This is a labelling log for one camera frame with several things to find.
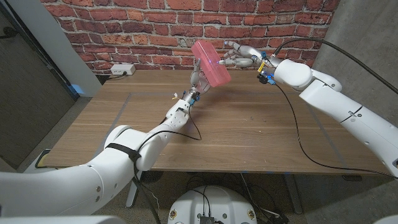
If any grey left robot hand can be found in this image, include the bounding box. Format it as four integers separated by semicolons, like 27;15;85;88
182;58;212;104

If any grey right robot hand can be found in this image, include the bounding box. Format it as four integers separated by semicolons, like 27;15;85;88
217;40;275;71

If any pink translucent pencil case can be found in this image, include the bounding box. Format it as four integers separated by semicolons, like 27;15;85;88
190;39;232;88

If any white power strip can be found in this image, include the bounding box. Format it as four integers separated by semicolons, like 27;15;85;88
110;63;136;76

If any red brick printed backdrop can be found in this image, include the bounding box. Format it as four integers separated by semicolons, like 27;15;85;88
40;0;341;75

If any white robot torso base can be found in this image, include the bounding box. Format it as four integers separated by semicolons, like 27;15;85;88
167;185;258;224

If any grey metal table leg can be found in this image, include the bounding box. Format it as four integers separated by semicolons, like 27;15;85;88
125;174;144;208
284;174;303;215

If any white yellow floor device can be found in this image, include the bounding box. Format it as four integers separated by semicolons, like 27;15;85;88
23;148;60;174

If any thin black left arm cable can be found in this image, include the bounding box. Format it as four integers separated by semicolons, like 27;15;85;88
136;104;203;153

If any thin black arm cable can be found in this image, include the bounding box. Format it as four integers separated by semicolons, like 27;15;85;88
274;83;398;180
136;104;203;153

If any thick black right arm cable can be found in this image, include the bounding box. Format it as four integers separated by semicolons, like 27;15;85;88
272;37;398;96

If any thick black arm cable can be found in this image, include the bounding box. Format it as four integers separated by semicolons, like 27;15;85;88
132;167;162;224
272;37;398;96

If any black power strip cable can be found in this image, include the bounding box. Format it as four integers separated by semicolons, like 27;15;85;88
107;71;128;81

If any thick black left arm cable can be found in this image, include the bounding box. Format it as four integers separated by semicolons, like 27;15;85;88
132;167;162;224

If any black floor cable tangle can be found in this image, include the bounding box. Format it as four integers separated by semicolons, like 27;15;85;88
185;172;292;224

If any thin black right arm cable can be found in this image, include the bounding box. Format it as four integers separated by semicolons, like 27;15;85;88
274;83;398;180

